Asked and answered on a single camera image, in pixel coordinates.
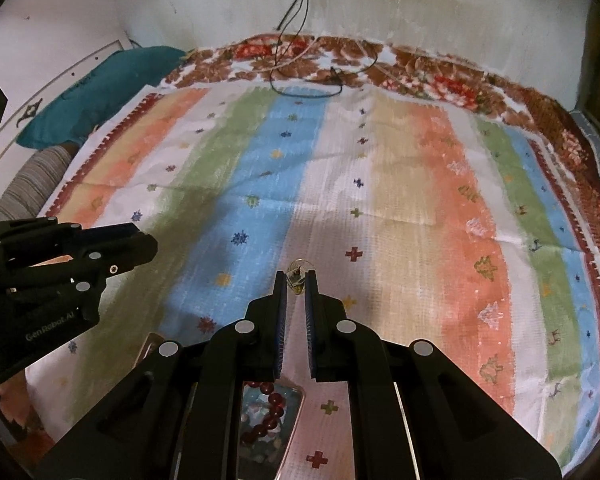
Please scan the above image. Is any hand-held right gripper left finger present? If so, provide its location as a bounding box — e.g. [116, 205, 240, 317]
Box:
[37, 270, 288, 480]

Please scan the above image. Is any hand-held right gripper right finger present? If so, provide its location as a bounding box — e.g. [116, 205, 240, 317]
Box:
[304, 269, 563, 480]

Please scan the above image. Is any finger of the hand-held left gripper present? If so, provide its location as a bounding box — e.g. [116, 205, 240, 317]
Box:
[0, 216, 83, 267]
[55, 223, 159, 293]

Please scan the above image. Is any red bead bracelet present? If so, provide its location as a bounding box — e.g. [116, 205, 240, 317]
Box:
[244, 381, 287, 442]

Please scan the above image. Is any grey striped cloth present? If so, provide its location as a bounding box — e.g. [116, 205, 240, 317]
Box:
[0, 146, 73, 223]

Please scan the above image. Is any colourful striped cloth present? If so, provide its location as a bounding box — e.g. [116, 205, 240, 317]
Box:
[22, 82, 600, 480]

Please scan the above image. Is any teal pillow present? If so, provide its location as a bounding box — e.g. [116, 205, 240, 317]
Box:
[17, 46, 187, 150]

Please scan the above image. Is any brown floral blanket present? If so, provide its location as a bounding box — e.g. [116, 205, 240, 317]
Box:
[162, 32, 600, 281]

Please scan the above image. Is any beige cable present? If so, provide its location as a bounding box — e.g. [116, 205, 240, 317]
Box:
[275, 35, 381, 77]

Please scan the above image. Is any black cable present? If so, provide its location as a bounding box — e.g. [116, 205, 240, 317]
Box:
[269, 0, 345, 97]

